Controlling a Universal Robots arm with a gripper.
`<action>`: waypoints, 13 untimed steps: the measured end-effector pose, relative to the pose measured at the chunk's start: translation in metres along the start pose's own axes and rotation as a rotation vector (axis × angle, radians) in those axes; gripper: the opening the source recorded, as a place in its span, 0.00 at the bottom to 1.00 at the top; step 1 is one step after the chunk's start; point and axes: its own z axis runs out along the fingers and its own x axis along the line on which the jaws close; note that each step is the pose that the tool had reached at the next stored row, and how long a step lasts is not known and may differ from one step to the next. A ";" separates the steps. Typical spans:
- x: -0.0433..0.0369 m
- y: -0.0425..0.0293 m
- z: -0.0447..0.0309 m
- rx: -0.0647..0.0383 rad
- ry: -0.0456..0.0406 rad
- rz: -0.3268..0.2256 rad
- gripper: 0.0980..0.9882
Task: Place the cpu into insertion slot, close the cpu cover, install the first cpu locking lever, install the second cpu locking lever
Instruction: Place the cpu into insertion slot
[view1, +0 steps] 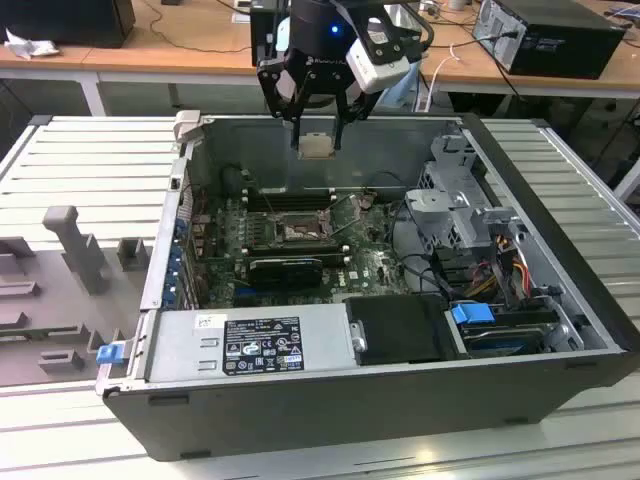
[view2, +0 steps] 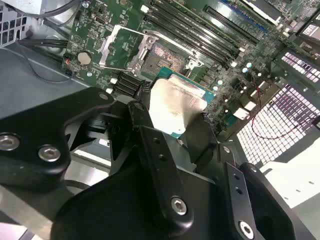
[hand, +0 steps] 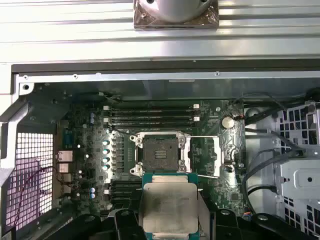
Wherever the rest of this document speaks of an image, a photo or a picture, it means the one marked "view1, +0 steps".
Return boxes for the gray case handle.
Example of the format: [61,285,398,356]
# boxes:
[172,110,203,147]

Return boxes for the gray parts rack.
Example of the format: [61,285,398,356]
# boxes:
[0,204,156,387]

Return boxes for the metal socket cover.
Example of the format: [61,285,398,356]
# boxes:
[327,192,372,240]

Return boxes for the crumpled white paper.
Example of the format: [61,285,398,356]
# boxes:
[3,27,62,62]

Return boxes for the yellow red wire bundle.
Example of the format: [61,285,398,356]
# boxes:
[469,248,532,302]

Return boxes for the silver power supply unit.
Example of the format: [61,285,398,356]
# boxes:
[144,307,359,384]

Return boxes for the silver square CPU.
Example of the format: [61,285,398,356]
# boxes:
[297,131,338,161]

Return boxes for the silver metal drive cage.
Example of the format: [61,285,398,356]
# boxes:
[403,132,522,252]

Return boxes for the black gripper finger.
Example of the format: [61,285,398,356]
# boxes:
[332,83,377,152]
[256,55,318,152]

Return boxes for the hard disk drive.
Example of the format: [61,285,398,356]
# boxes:
[462,324,547,359]

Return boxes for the black RAM slot bank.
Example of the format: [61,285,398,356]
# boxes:
[242,185,338,214]
[241,238,350,266]

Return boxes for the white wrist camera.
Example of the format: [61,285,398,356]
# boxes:
[345,17,412,95]

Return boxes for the black plastic shroud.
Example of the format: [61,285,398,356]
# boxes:
[344,294,469,366]

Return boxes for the white cable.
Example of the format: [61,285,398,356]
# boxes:
[414,42,462,112]

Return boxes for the CPU socket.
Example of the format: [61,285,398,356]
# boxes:
[275,212,334,246]

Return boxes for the small black PC tower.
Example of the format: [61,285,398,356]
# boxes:
[249,7,294,69]

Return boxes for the large black box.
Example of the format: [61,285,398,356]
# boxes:
[0,0,137,50]

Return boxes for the blue disk carrier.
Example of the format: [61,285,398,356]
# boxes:
[449,301,496,339]

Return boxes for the wooden desk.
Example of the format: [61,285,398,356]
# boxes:
[419,0,640,101]
[0,0,261,119]

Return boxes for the green motherboard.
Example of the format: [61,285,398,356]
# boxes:
[197,192,411,309]

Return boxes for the black open PC case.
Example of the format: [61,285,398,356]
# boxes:
[94,110,640,464]

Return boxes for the black PC tower with side panel open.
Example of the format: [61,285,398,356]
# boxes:
[472,0,628,81]

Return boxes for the blue expansion slot clips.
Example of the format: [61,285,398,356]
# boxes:
[164,217,190,307]

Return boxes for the black camera cable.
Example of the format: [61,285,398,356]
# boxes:
[407,9,435,64]

